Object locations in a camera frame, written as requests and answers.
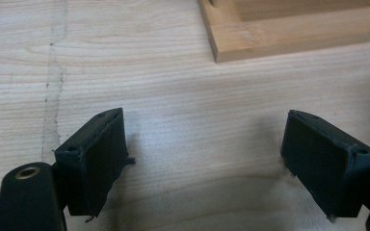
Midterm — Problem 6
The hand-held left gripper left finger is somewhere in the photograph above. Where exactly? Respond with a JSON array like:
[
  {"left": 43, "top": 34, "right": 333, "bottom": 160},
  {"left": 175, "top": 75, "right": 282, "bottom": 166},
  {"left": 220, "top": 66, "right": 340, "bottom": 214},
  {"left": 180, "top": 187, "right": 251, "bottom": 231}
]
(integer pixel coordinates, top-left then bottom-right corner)
[{"left": 53, "top": 107, "right": 137, "bottom": 222}]

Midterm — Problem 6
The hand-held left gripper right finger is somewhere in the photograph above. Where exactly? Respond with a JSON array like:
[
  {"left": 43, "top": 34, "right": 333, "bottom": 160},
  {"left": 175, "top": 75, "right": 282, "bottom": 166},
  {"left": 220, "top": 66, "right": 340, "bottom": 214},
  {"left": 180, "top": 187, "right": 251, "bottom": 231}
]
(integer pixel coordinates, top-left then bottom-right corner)
[{"left": 279, "top": 109, "right": 370, "bottom": 223}]

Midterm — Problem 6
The wooden shoe rack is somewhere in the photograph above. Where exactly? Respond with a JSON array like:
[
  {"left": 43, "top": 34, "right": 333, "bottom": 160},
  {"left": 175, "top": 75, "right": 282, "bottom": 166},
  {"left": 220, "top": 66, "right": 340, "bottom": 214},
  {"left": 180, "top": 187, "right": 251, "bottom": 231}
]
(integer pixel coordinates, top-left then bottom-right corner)
[{"left": 198, "top": 0, "right": 370, "bottom": 64}]

